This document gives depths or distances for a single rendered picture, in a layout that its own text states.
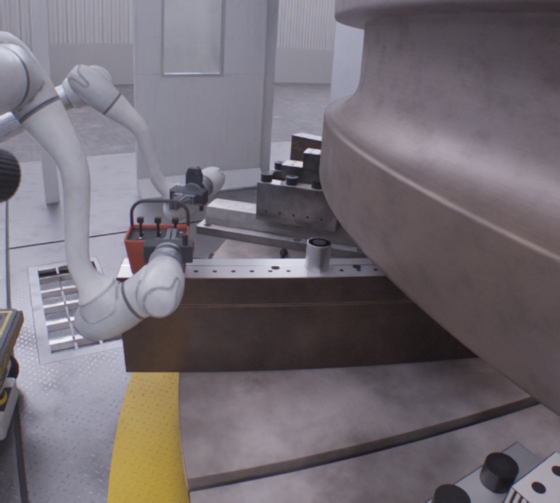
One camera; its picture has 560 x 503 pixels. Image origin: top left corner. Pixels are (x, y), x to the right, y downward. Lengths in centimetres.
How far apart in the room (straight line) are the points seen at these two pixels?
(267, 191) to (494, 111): 162
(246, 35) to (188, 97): 80
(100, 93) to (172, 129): 268
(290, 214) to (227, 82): 223
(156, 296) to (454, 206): 65
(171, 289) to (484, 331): 65
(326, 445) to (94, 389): 108
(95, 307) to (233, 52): 362
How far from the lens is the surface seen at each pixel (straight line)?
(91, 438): 197
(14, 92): 95
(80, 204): 107
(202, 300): 154
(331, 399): 164
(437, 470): 151
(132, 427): 198
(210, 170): 184
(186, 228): 157
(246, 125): 464
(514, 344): 93
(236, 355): 167
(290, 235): 264
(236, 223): 271
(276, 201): 251
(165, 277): 106
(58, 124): 104
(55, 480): 187
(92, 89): 172
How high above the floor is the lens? 140
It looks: 20 degrees down
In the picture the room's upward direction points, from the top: 3 degrees clockwise
